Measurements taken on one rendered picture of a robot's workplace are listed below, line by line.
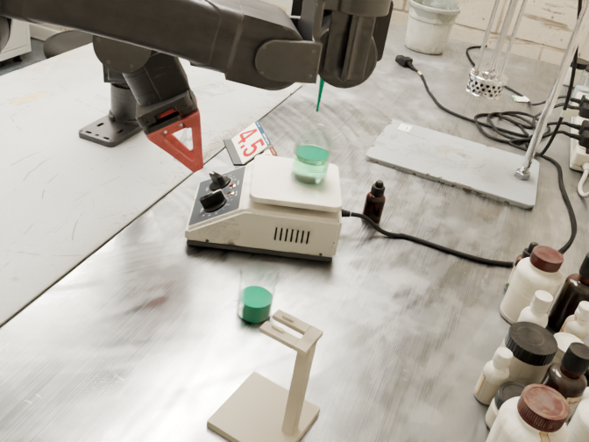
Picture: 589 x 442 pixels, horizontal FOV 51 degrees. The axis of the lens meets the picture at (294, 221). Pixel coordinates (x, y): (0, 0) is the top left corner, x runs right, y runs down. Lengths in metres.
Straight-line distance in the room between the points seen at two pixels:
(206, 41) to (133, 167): 0.50
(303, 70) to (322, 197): 0.29
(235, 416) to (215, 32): 0.35
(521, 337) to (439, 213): 0.34
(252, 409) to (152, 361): 0.12
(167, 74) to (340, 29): 0.24
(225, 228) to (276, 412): 0.27
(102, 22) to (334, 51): 0.19
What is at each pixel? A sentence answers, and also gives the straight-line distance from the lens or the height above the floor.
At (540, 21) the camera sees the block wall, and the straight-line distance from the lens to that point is 3.17.
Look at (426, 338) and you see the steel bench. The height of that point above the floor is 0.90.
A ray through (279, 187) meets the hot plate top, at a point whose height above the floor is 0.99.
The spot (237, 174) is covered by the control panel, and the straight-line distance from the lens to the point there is 0.88.
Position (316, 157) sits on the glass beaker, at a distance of 0.80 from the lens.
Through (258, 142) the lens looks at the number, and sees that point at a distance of 1.05.
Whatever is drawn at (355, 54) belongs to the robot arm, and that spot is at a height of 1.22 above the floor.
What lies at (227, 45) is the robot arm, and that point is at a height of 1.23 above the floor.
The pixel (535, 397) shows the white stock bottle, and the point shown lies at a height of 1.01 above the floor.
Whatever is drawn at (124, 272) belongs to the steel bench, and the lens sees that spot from 0.79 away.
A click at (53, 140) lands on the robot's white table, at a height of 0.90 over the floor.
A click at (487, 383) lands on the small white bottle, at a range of 0.70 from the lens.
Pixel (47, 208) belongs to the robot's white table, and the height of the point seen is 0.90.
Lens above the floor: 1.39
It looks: 33 degrees down
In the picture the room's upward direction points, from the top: 10 degrees clockwise
